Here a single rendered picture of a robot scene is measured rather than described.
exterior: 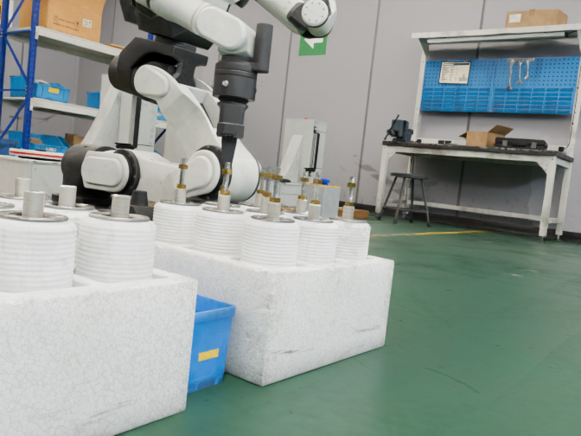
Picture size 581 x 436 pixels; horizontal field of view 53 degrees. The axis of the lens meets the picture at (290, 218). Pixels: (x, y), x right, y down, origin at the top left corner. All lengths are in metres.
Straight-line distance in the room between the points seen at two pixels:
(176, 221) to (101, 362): 0.45
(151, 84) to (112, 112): 1.87
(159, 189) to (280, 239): 0.77
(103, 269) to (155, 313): 0.08
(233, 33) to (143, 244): 0.58
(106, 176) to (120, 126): 1.78
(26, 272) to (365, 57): 6.48
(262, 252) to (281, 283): 0.07
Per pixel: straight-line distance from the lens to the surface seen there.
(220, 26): 1.22
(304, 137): 4.88
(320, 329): 1.03
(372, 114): 6.82
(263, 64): 1.22
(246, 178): 1.52
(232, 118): 1.20
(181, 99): 1.60
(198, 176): 1.49
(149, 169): 1.70
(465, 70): 6.31
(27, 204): 0.71
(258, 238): 0.95
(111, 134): 3.53
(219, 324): 0.90
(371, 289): 1.15
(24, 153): 3.26
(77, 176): 1.93
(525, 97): 6.09
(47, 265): 0.68
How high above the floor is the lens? 0.33
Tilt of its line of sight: 4 degrees down
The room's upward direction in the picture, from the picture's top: 6 degrees clockwise
